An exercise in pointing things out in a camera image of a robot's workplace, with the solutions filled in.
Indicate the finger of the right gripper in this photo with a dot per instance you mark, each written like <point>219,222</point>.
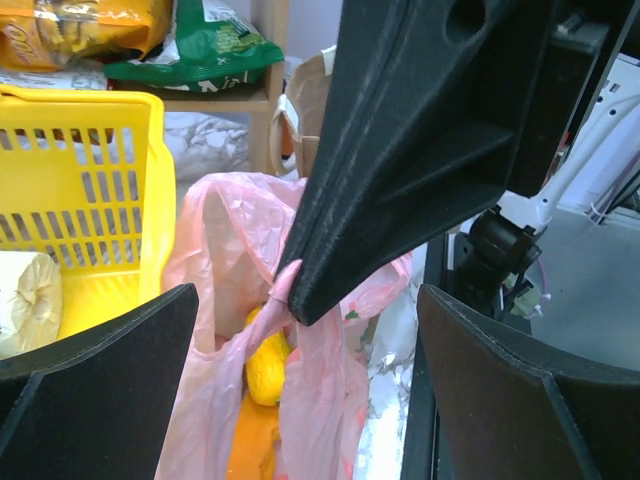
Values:
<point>426,123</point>

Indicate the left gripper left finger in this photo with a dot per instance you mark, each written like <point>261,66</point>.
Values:
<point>97,404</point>

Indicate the wooden shelf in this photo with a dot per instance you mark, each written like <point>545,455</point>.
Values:
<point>258,101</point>

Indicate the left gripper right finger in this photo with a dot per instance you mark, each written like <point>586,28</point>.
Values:
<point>513,407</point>

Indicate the large yellow shopping basket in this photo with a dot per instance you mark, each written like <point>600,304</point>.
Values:
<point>87,179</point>

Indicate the yellow snack bag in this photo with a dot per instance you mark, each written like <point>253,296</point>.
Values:
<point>50,35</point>

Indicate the green snack bag lower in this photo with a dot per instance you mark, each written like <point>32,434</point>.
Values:
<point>209,48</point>

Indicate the braided toy bread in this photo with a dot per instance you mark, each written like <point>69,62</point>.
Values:
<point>253,454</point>

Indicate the brown burlap tote bag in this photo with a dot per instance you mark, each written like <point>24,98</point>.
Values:
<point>298,117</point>

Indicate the pink plastic grocery bag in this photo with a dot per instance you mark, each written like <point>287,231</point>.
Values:
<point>230,235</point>

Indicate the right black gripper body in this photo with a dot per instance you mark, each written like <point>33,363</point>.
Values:
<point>584,39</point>

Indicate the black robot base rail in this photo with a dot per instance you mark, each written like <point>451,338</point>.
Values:
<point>426,453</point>

